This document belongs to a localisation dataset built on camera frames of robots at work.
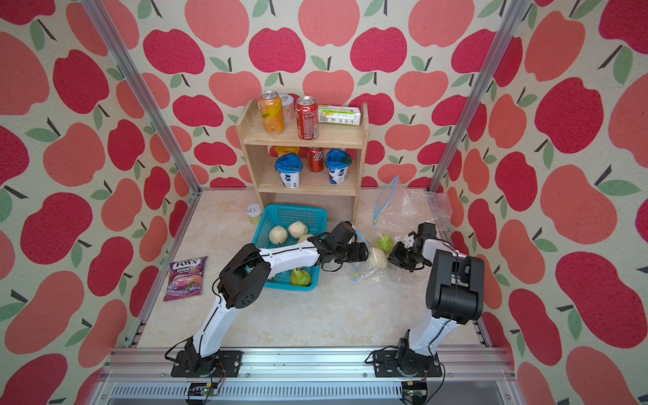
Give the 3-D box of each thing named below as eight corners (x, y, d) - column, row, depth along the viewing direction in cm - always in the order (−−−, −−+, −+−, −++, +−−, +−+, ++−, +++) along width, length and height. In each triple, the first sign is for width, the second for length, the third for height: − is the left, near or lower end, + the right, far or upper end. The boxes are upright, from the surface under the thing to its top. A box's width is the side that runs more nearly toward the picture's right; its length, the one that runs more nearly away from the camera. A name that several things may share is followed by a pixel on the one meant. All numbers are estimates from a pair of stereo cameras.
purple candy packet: (166, 301, 89) (161, 297, 86) (174, 265, 98) (170, 261, 95) (201, 295, 90) (197, 291, 87) (206, 261, 99) (202, 256, 96)
